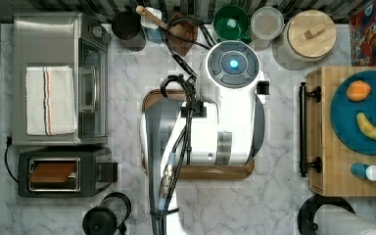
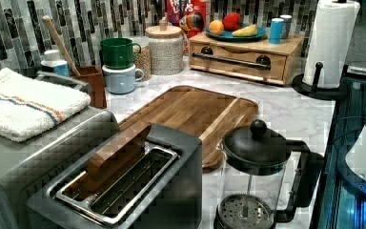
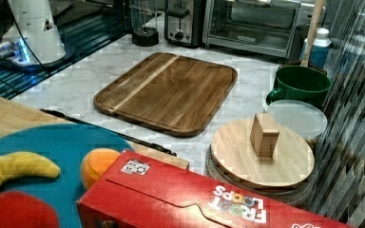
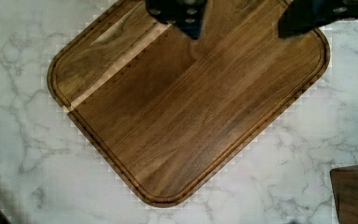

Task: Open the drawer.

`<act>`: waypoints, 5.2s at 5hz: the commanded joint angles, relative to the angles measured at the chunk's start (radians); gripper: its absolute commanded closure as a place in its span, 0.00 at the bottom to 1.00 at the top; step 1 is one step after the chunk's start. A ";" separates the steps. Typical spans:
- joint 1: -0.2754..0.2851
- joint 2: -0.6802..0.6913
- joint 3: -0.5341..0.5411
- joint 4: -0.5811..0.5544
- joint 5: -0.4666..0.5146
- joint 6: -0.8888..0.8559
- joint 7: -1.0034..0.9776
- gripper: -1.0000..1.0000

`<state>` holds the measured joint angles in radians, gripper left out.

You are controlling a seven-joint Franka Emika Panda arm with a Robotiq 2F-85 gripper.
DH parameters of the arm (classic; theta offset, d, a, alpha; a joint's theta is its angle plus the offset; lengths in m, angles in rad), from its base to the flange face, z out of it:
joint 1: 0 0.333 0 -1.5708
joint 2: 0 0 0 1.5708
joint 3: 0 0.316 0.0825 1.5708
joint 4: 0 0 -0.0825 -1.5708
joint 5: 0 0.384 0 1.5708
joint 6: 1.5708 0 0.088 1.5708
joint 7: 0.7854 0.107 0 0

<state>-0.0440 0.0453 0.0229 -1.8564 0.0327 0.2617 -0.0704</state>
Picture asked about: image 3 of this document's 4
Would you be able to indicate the blue bottle with white cap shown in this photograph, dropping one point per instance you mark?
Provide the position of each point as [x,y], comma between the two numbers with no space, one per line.
[320,48]

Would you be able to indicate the green mug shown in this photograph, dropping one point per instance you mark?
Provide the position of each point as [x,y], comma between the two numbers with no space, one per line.
[299,83]

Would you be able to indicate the orange toy fruit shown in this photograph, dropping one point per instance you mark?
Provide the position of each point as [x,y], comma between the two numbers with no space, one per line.
[95,163]

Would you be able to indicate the silver toaster oven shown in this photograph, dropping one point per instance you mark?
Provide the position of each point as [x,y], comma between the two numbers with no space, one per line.
[261,26]

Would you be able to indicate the blue plate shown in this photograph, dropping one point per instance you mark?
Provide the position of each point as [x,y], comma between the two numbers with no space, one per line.
[66,144]

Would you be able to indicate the brown wooden cutting board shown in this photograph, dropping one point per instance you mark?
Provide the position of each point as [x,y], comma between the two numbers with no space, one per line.
[170,93]

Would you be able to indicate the black round stand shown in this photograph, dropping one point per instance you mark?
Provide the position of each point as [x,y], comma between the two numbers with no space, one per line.
[145,37]

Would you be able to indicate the wooden utensil handle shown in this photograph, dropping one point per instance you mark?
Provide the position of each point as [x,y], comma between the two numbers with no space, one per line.
[319,4]

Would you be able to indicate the red Froot Loops cereal box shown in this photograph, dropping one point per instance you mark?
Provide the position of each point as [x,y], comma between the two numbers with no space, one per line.
[140,192]

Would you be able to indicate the red toy fruit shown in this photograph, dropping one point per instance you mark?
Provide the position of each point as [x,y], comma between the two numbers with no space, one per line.
[21,210]

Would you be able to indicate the clear plastic container lid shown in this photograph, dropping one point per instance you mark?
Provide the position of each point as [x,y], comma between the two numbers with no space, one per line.
[304,119]

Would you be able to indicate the round wooden lid with knob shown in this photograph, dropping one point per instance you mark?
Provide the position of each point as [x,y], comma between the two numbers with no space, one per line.
[262,154]

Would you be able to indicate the woven basket under lid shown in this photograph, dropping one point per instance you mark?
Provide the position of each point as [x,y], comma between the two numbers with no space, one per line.
[297,197]

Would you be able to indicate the silver toaster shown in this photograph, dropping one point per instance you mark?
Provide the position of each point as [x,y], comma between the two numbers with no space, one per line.
[184,22]

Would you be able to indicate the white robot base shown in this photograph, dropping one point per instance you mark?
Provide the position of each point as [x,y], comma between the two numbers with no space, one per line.
[33,39]

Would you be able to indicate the yellow toy banana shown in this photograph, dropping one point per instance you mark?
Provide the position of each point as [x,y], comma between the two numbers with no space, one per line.
[26,164]

